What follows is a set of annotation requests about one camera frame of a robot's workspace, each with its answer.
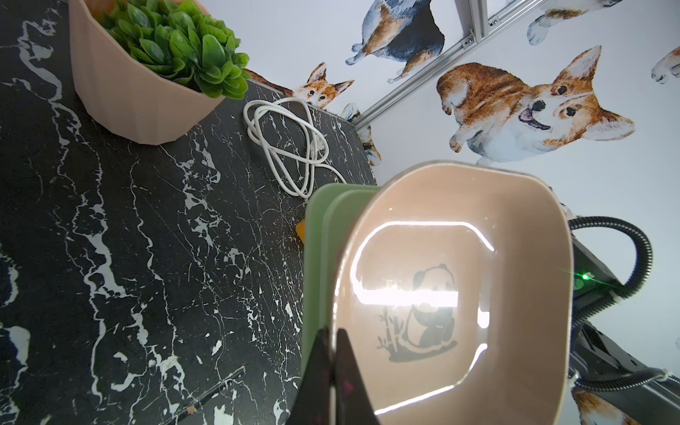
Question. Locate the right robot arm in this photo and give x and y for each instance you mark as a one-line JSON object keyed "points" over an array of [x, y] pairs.
{"points": [[624, 349]]}

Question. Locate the pink square bowl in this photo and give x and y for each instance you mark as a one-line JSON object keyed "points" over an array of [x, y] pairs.
{"points": [[455, 291]]}

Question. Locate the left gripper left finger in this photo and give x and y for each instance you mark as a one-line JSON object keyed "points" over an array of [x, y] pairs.
{"points": [[312, 403]]}

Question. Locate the green electronic scale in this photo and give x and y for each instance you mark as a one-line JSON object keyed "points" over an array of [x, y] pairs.
{"points": [[331, 214]]}

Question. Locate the orange power strip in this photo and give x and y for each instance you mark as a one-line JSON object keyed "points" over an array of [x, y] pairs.
{"points": [[301, 231]]}

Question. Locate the pink pot with green plant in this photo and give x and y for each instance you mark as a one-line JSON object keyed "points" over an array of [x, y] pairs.
{"points": [[149, 71]]}

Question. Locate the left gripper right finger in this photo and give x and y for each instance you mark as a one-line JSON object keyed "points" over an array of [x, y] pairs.
{"points": [[353, 406]]}

